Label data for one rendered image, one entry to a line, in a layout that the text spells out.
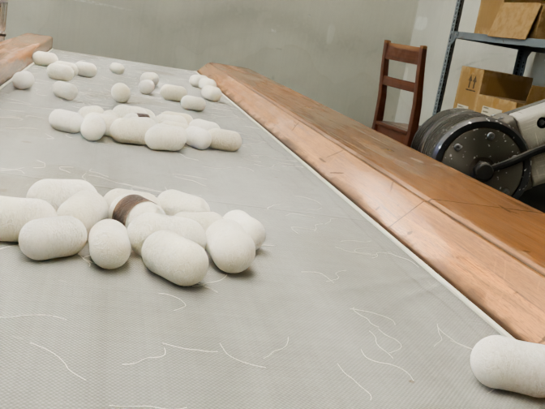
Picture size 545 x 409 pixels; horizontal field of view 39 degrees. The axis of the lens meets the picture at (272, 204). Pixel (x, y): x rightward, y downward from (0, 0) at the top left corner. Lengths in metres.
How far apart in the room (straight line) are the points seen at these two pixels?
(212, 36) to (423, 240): 4.75
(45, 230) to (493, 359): 0.19
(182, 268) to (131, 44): 4.83
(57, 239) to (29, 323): 0.07
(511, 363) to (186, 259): 0.13
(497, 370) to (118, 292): 0.15
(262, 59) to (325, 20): 0.50
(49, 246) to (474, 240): 0.23
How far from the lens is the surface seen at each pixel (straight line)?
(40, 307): 0.30
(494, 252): 0.42
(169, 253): 0.33
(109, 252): 0.34
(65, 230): 0.35
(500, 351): 0.29
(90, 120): 0.65
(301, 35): 5.30
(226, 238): 0.35
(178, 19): 5.16
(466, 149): 0.97
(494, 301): 0.39
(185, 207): 0.42
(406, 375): 0.29
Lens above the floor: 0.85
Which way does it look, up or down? 13 degrees down
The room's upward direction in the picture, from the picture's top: 10 degrees clockwise
